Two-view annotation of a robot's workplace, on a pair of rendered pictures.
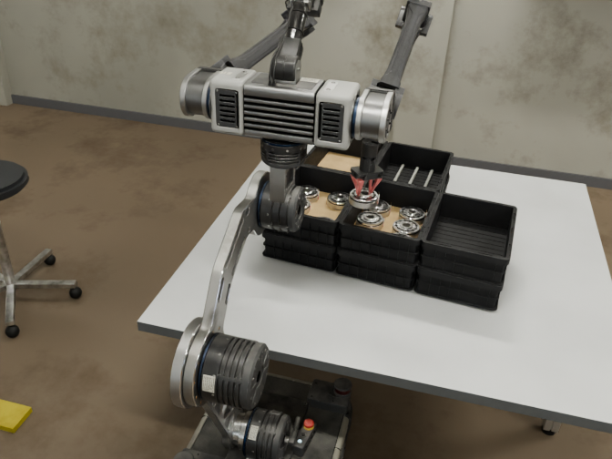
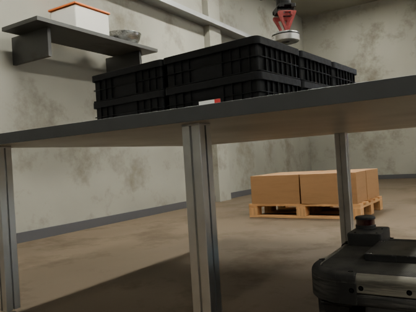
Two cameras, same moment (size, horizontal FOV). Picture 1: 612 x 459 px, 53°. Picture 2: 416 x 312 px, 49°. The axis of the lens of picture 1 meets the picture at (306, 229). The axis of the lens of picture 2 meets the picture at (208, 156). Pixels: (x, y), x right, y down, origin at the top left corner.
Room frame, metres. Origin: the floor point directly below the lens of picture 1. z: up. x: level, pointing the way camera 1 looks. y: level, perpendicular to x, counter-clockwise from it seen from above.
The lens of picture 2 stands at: (1.70, 1.55, 0.55)
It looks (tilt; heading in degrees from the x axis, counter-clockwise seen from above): 1 degrees up; 289
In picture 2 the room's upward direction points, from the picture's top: 4 degrees counter-clockwise
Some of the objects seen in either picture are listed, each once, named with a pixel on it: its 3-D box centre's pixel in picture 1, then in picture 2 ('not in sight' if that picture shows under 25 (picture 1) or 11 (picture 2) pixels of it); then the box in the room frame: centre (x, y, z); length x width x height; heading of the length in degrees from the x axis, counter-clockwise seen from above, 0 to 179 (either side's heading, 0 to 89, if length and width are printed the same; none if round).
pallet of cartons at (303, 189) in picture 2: not in sight; (314, 192); (2.15, -2.84, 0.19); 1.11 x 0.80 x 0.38; 170
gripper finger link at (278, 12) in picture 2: (362, 182); (285, 20); (1.95, -0.19, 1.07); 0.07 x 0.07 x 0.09; 25
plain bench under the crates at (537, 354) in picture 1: (395, 305); (253, 204); (2.17, -0.41, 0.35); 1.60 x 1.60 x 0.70; 77
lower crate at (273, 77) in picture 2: (314, 228); (233, 101); (2.13, -0.03, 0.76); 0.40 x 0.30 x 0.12; 161
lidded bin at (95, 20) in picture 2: not in sight; (80, 24); (3.90, -1.80, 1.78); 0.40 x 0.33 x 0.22; 77
